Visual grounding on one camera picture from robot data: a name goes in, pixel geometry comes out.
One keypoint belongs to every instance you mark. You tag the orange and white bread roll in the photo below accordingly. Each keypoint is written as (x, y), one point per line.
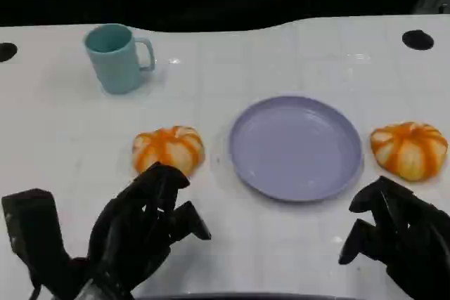
(409, 150)
(168, 149)

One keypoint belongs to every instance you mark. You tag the pale green mug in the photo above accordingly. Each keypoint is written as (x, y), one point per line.
(114, 59)

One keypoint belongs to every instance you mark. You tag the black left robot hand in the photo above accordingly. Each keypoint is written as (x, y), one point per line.
(130, 229)

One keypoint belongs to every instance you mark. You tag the lilac plate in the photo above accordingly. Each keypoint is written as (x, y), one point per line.
(295, 149)

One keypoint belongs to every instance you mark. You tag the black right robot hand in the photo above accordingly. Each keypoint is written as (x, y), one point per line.
(404, 222)

